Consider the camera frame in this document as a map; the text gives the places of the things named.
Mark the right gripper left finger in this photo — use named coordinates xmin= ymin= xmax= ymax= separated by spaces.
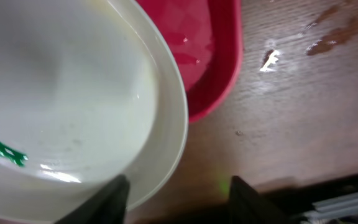
xmin=55 ymin=175 xmax=130 ymax=224

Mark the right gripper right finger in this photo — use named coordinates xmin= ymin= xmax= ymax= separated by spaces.
xmin=227 ymin=176 xmax=291 ymax=224

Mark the white plate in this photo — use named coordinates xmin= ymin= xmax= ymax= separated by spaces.
xmin=0 ymin=0 xmax=188 ymax=223

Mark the red plastic tray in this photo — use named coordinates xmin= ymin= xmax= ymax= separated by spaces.
xmin=137 ymin=0 xmax=243 ymax=123

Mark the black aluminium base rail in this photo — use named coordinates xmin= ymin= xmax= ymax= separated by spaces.
xmin=300 ymin=193 xmax=358 ymax=224

